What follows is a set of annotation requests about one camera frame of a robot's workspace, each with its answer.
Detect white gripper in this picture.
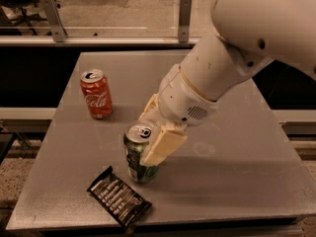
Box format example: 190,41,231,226
138,64,217,167

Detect green soda can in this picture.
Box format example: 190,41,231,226
123,120,158,183

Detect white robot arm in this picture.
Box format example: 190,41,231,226
139,0,316,166

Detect red Coca-Cola can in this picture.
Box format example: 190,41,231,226
80,69,113,119

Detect black rxbar chocolate wrapper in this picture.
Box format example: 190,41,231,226
87,166,152,234

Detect black office chair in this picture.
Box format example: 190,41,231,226
0,0,45,36

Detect middle metal railing bracket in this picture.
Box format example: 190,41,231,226
178,0,192,42

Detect metal railing bracket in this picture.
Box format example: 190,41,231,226
178,0,192,42
40,0,66,42

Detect left metal railing bracket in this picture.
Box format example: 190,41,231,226
40,0,66,42

